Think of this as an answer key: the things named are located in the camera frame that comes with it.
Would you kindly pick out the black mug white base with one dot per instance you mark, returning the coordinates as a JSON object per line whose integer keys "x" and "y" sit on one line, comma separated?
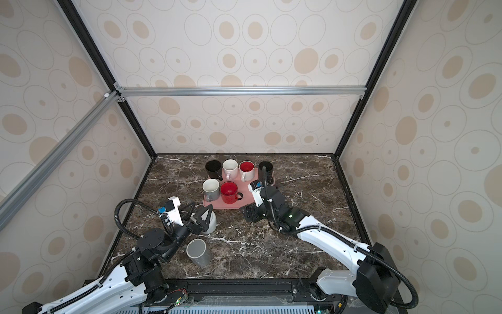
{"x": 214, "y": 169}

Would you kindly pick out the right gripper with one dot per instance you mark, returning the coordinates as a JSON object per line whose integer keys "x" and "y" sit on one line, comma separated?
{"x": 265, "y": 189}

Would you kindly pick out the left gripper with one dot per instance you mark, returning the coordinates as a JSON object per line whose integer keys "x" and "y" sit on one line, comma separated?
{"x": 200, "y": 224}

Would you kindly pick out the dark grey mug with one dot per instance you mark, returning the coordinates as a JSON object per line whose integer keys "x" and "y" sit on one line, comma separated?
{"x": 199, "y": 253}

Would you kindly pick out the white ribbed mug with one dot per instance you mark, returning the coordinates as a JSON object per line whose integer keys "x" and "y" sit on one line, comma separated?
{"x": 212, "y": 223}

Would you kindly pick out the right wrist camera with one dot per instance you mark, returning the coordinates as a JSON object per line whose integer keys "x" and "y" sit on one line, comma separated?
{"x": 255, "y": 188}

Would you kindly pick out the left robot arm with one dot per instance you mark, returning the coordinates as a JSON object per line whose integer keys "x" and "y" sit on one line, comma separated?
{"x": 137, "y": 276}

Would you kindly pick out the black mug white rim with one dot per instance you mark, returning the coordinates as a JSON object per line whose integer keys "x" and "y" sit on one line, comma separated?
{"x": 265, "y": 173}

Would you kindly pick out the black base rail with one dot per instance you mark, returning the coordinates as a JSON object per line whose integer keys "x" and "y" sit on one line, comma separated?
{"x": 221, "y": 295}

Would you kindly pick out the red mug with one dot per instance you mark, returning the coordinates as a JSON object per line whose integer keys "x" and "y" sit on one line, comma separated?
{"x": 230, "y": 193}

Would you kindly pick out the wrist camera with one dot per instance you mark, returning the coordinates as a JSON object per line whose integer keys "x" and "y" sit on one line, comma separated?
{"x": 169, "y": 213}
{"x": 255, "y": 188}

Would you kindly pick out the pink rectangular tray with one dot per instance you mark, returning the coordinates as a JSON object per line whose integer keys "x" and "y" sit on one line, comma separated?
{"x": 243, "y": 188}

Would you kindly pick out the pink mug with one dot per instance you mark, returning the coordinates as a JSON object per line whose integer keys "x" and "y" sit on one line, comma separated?
{"x": 230, "y": 169}

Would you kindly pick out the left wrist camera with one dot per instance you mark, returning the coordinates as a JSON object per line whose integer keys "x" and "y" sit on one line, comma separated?
{"x": 169, "y": 213}

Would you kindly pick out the white mug front row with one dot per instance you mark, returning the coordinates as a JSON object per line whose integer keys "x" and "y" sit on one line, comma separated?
{"x": 246, "y": 170}

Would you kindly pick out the diagonal aluminium bar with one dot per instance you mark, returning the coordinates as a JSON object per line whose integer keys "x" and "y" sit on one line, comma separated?
{"x": 31, "y": 183}

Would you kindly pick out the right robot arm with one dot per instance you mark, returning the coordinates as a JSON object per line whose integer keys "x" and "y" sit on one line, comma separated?
{"x": 371, "y": 271}

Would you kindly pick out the horizontal aluminium bar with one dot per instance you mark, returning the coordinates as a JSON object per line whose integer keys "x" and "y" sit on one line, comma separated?
{"x": 242, "y": 91}

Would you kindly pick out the grey mug white interior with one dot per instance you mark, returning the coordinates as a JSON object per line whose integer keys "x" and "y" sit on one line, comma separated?
{"x": 211, "y": 188}

